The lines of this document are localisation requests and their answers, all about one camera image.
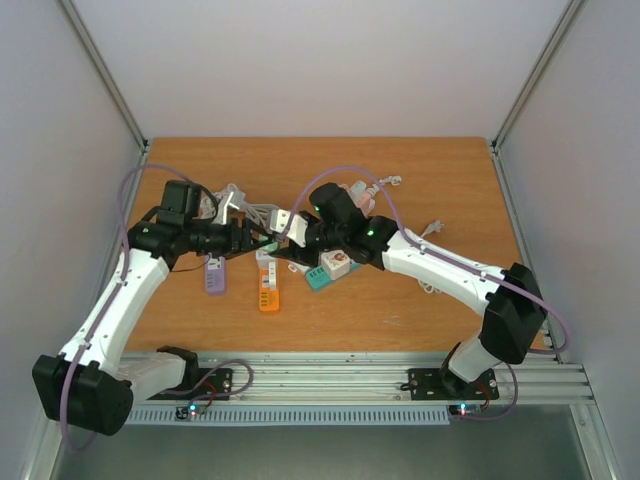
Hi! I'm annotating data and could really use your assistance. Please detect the white cube socket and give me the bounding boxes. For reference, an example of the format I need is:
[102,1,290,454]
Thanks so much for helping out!
[320,250,352,281]

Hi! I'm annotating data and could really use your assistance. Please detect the white charger with pink cable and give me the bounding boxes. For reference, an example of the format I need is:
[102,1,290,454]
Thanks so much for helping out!
[348,180,368,198]

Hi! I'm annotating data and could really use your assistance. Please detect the small white USB charger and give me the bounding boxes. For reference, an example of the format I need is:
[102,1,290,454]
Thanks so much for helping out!
[255,250,276,269]

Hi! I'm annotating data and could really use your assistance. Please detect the green small adapter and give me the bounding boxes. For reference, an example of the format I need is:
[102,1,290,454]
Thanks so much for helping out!
[260,241,280,252]

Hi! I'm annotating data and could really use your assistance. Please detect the white adapter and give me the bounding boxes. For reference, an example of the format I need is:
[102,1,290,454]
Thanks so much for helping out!
[260,262,279,291]

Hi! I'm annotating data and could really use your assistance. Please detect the pink cube socket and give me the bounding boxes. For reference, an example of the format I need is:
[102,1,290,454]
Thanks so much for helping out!
[355,191,375,215]

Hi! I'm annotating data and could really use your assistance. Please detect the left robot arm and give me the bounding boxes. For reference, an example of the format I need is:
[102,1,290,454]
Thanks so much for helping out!
[32,180,273,436]

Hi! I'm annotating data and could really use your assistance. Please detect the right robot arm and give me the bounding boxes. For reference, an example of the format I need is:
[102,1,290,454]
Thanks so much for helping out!
[268,183,547,399]

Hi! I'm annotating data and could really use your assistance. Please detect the white plug of long strip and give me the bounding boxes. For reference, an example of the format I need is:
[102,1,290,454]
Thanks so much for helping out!
[371,175,402,191]

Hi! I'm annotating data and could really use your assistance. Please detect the long white power strip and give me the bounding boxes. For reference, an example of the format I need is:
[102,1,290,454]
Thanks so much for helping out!
[287,262,301,273]

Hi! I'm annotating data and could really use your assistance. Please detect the teal power strip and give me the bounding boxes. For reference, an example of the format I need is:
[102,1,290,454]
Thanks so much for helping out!
[305,262,361,293]

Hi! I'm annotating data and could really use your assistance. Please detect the purple power strip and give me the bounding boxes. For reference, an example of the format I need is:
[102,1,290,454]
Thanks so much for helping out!
[204,257,226,296]

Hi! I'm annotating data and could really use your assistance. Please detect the orange power strip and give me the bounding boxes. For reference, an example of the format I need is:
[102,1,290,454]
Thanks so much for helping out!
[258,262,280,314]

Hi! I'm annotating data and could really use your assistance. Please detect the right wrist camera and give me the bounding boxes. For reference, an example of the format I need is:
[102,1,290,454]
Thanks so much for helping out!
[268,209,309,247]

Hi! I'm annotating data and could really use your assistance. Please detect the white cable of orange strip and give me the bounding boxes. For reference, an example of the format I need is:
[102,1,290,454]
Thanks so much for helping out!
[219,182,281,226]

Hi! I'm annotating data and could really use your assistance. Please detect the white cable of teal strip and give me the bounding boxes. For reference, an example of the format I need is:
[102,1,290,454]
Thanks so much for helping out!
[417,219,446,296]

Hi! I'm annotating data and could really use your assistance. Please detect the aluminium rail frame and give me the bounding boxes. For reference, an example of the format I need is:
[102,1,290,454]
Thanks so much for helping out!
[119,349,596,407]

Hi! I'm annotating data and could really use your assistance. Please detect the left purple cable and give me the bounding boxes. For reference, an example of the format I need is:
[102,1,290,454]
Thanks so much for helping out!
[58,163,256,454]

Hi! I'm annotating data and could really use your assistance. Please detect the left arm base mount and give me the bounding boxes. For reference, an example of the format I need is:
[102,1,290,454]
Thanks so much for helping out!
[192,368,233,401]

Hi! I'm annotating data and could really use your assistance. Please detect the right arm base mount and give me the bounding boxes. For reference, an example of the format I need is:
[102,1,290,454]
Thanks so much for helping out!
[403,368,500,401]

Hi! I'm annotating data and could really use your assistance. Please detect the grey slotted cable duct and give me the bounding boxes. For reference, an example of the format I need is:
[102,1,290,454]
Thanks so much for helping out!
[126,404,449,427]

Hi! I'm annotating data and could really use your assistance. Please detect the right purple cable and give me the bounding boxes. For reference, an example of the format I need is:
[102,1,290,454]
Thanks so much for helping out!
[287,165,572,420]

